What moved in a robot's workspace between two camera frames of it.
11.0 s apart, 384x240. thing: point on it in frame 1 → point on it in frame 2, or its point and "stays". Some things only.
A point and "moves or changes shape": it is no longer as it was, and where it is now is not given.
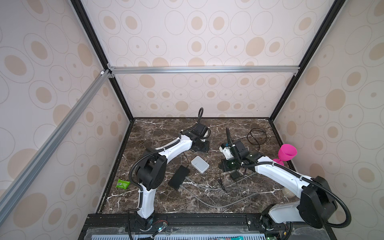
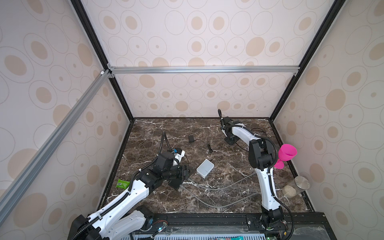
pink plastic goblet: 286,152 stays
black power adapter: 234,174 moves or changes shape
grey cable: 213,206 stays
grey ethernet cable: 221,187 stays
